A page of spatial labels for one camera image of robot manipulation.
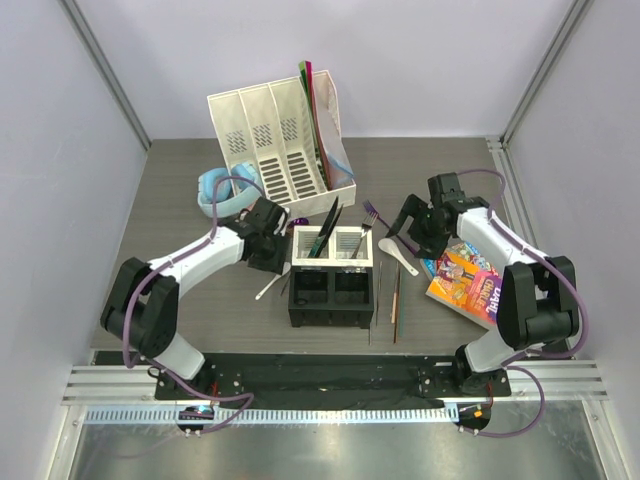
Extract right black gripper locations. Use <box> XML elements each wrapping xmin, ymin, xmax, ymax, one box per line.
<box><xmin>387</xmin><ymin>194</ymin><xmax>451</xmax><ymax>261</ymax></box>

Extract silver metal fork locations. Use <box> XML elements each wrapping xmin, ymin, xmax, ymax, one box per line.
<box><xmin>351</xmin><ymin>211</ymin><xmax>378</xmax><ymax>259</ymax></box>

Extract teal handled black knife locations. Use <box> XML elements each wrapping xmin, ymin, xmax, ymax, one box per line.
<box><xmin>308</xmin><ymin>195</ymin><xmax>341</xmax><ymax>259</ymax></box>

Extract black plastic knife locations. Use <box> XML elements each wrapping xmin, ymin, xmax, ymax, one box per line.
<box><xmin>310</xmin><ymin>202</ymin><xmax>345</xmax><ymax>258</ymax></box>

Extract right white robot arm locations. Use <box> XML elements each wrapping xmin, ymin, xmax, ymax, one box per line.
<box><xmin>387</xmin><ymin>172</ymin><xmax>589</xmax><ymax>395</ymax></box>

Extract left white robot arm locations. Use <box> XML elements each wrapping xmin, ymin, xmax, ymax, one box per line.
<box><xmin>100</xmin><ymin>197</ymin><xmax>289</xmax><ymax>399</ymax></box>

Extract blue treehouse book underneath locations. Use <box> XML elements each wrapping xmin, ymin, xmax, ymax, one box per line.
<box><xmin>421</xmin><ymin>242</ymin><xmax>491</xmax><ymax>279</ymax></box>

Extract brown wooden chopstick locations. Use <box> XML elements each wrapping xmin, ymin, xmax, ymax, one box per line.
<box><xmin>390</xmin><ymin>262</ymin><xmax>401</xmax><ymax>344</ymax></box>

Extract thin dark metal chopstick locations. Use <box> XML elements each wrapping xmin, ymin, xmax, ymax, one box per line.
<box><xmin>368</xmin><ymin>260</ymin><xmax>384</xmax><ymax>346</ymax></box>

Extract purple plastic fork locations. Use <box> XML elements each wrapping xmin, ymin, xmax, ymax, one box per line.
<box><xmin>362</xmin><ymin>200</ymin><xmax>417</xmax><ymax>256</ymax></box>

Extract light blue headphones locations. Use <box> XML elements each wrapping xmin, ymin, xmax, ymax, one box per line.
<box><xmin>197</xmin><ymin>162</ymin><xmax>263</xmax><ymax>218</ymax></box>

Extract black two-slot utensil container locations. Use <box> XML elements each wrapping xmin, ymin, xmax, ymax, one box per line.
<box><xmin>288</xmin><ymin>266</ymin><xmax>374</xmax><ymax>329</ymax></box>

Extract white two-slot utensil container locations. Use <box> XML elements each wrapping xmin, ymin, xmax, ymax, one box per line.
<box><xmin>291</xmin><ymin>226</ymin><xmax>374</xmax><ymax>268</ymax></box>

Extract Roald Dahl colourful book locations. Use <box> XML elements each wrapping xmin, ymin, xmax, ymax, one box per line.
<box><xmin>426</xmin><ymin>252</ymin><xmax>502</xmax><ymax>330</ymax></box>

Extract coloured plastic folders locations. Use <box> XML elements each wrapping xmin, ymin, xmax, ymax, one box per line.
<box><xmin>298</xmin><ymin>60</ymin><xmax>355</xmax><ymax>190</ymax></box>

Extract white file organizer rack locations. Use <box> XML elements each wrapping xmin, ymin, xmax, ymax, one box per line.
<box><xmin>207</xmin><ymin>77</ymin><xmax>356</xmax><ymax>217</ymax></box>

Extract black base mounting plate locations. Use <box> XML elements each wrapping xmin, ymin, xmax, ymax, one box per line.
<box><xmin>93</xmin><ymin>351</ymin><xmax>574</xmax><ymax>401</ymax></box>

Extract slotted cable duct strip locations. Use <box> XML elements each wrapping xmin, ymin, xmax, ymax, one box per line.
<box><xmin>84</xmin><ymin>404</ymin><xmax>459</xmax><ymax>425</ymax></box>

